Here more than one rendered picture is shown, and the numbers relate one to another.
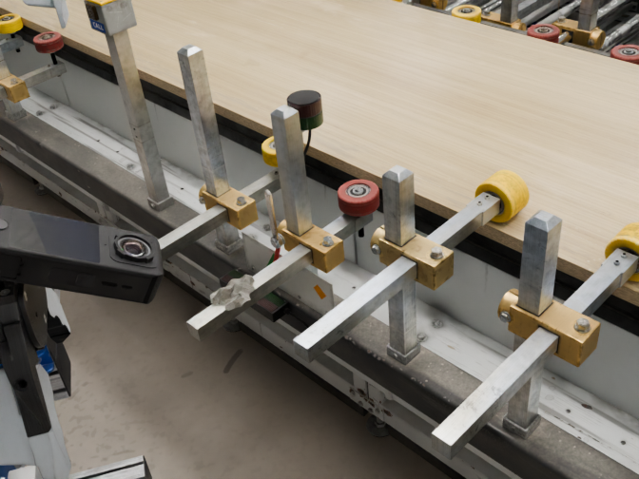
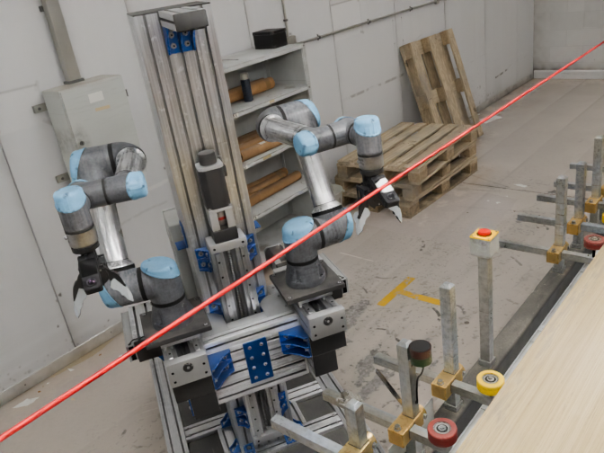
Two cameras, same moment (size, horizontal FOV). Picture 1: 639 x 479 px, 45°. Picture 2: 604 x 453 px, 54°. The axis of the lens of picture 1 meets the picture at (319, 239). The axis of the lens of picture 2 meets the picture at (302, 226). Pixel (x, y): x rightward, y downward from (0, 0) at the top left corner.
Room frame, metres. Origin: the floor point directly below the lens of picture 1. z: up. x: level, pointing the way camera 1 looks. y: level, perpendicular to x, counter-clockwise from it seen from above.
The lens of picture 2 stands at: (0.82, -1.29, 2.12)
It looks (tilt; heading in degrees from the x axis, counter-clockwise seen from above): 24 degrees down; 85
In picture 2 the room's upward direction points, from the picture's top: 9 degrees counter-clockwise
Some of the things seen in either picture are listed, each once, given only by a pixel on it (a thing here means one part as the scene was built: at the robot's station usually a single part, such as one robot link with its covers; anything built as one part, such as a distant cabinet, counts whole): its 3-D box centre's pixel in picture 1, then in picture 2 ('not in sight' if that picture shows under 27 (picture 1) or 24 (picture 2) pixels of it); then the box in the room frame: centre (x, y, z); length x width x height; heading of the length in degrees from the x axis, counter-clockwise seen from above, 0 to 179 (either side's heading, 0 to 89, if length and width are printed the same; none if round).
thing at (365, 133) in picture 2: not in sight; (367, 135); (1.20, 0.38, 1.62); 0.09 x 0.08 x 0.11; 108
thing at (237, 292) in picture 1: (235, 289); (349, 396); (1.01, 0.15, 0.87); 0.09 x 0.07 x 0.02; 131
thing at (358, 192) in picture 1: (359, 212); (442, 442); (1.22, -0.08, 0.85); 0.08 x 0.08 x 0.11
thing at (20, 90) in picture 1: (9, 86); (557, 251); (2.09, 0.84, 0.81); 0.13 x 0.06 x 0.05; 41
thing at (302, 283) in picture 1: (286, 276); (412, 434); (1.17, 0.07, 0.75); 0.26 x 0.01 x 0.10; 41
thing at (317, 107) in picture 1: (304, 103); (420, 349); (1.20, 0.00, 1.11); 0.06 x 0.06 x 0.02
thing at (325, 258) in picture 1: (310, 241); (408, 424); (1.15, 0.02, 0.85); 0.13 x 0.06 x 0.05; 41
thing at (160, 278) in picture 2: not in sight; (160, 279); (0.48, 0.55, 1.21); 0.13 x 0.12 x 0.14; 4
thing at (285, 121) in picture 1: (299, 221); (411, 408); (1.17, 0.03, 0.89); 0.03 x 0.03 x 0.48; 41
